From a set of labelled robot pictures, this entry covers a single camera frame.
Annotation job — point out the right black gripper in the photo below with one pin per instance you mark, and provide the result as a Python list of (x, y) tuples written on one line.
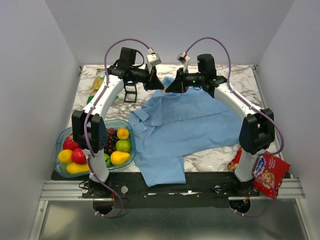
[(179, 85)]

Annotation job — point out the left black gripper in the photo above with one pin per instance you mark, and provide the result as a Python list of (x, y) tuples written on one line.
[(152, 82)]

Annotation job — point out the blue short-sleeved shirt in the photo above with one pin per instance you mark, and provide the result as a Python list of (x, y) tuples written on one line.
[(169, 126)]

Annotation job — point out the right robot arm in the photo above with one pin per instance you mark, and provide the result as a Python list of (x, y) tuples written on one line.
[(256, 133)]

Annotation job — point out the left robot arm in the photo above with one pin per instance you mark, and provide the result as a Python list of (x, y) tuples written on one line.
[(88, 127)]

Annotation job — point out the green chips bag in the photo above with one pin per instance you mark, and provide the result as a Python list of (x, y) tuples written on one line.
[(97, 83)]

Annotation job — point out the small orange fruit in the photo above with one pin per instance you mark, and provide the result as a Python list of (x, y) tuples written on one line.
[(123, 133)]

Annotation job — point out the dark purple grape bunch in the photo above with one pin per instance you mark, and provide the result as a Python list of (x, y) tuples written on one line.
[(110, 146)]

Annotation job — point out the green apple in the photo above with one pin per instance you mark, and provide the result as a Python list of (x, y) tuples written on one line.
[(123, 146)]

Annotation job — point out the teal plastic fruit bowl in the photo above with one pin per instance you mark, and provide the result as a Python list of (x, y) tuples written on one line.
[(117, 123)]

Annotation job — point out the yellow pear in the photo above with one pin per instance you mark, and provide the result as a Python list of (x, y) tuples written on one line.
[(118, 158)]

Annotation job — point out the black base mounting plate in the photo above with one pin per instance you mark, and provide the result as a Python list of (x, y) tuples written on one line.
[(202, 189)]

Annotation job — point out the red dragon fruit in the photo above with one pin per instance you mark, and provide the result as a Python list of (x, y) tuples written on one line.
[(69, 143)]

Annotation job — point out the red apple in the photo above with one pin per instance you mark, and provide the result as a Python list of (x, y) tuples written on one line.
[(78, 156)]

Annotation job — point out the yellow lemon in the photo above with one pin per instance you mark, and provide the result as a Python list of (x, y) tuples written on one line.
[(65, 156)]

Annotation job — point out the yellow mango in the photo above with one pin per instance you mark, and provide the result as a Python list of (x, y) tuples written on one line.
[(74, 168)]

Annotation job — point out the red cookie bag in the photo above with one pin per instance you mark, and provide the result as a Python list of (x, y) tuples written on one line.
[(272, 170)]

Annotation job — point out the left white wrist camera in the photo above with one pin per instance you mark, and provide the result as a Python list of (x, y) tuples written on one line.
[(152, 59)]

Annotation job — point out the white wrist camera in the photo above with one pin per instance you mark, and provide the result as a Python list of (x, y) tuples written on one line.
[(184, 59), (152, 59)]

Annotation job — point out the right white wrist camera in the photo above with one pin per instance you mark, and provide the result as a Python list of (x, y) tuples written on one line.
[(184, 59)]

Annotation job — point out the black rectangular frame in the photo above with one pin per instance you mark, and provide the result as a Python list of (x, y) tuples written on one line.
[(130, 93)]

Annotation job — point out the aluminium rail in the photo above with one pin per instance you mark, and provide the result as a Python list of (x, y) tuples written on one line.
[(64, 190)]

